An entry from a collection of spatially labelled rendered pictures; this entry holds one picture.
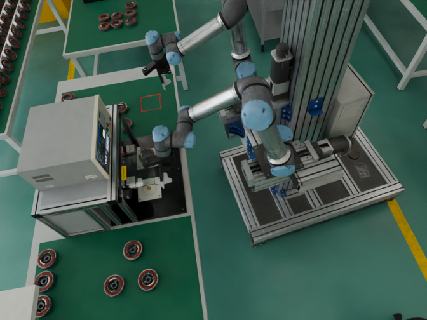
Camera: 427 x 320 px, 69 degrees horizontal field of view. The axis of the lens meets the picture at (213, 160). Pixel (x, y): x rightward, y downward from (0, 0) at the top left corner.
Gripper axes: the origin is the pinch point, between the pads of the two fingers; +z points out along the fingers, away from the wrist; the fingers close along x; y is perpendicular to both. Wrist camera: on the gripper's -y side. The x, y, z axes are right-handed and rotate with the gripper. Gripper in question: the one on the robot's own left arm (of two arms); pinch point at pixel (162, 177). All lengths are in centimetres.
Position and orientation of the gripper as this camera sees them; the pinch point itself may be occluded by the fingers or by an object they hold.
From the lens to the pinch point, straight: 168.3
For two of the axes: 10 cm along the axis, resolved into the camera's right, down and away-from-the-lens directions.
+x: -0.6, -7.7, 6.3
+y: 10.0, -0.3, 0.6
